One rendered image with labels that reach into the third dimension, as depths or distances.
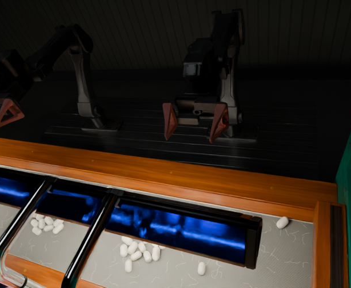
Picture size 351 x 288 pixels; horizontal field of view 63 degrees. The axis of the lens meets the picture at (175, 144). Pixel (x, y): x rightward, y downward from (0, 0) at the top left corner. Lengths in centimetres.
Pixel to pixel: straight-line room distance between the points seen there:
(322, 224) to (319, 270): 10
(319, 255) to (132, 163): 63
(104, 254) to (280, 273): 48
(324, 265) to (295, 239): 16
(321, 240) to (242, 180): 29
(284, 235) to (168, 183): 36
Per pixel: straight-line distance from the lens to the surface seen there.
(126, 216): 50
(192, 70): 59
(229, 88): 99
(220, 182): 88
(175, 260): 82
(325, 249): 70
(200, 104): 61
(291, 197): 85
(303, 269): 80
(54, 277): 92
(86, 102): 125
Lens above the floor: 150
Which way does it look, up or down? 47 degrees down
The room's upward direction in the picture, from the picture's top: 19 degrees counter-clockwise
